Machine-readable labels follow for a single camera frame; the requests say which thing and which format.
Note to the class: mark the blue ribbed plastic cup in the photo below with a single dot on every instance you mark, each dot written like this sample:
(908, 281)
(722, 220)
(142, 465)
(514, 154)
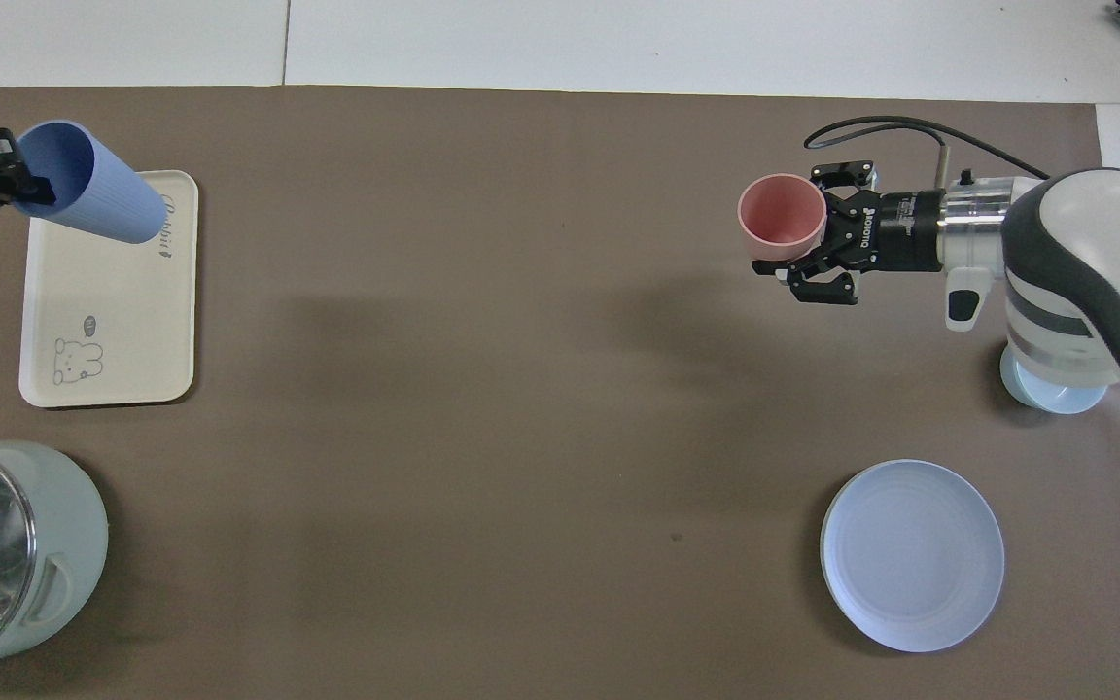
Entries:
(103, 199)

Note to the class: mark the white and grey right robot arm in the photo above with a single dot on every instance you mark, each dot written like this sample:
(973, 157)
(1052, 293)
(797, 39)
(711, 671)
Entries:
(1066, 253)

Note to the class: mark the brown table mat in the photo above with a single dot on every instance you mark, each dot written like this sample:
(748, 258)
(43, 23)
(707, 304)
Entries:
(521, 389)

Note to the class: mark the light blue round plate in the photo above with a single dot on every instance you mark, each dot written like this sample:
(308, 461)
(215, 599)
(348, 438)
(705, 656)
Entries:
(910, 554)

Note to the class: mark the grey-green kettle with glass lid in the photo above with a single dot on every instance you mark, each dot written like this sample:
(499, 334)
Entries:
(25, 554)

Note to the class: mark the light blue bowl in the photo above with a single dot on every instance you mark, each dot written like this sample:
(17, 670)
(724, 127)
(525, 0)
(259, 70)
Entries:
(1056, 401)

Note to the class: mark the cream tray with rabbit print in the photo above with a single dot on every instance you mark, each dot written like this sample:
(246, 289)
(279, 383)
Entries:
(113, 311)

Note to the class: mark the pink plastic cup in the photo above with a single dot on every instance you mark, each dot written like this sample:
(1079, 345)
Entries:
(782, 214)

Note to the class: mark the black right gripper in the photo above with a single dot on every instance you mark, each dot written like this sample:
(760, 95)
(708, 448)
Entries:
(895, 231)

